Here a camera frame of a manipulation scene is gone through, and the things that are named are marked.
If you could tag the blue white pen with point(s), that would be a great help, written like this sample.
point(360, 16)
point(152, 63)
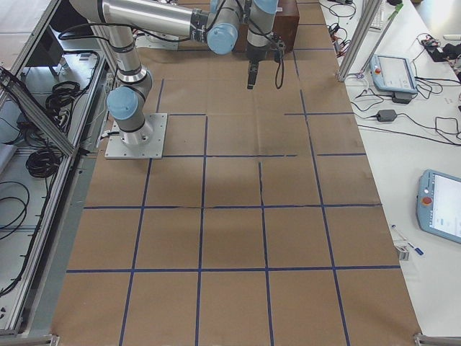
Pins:
point(418, 250)

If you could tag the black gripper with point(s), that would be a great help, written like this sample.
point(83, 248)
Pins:
point(256, 54)

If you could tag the blue teach pendant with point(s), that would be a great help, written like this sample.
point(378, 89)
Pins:
point(438, 205)
point(392, 74)

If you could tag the upper blue teach pendant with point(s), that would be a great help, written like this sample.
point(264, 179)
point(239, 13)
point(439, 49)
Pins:
point(392, 74)

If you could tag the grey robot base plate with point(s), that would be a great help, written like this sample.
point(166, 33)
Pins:
point(146, 143)

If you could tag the dark wooden drawer cabinet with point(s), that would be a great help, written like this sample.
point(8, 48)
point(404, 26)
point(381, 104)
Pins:
point(285, 25)

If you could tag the black power adapter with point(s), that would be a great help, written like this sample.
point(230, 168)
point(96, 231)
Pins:
point(386, 116)

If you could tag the brown paper table mat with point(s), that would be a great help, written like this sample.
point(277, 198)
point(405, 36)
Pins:
point(261, 225)

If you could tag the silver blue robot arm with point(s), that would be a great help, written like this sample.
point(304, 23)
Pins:
point(126, 22)

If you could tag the aluminium frame post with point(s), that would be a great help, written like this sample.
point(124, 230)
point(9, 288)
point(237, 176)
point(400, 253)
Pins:
point(363, 25)

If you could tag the small grey binder clip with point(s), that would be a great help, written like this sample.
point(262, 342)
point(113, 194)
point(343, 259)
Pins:
point(402, 252)

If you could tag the lower blue teach pendant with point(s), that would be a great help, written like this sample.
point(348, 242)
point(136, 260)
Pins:
point(438, 205)

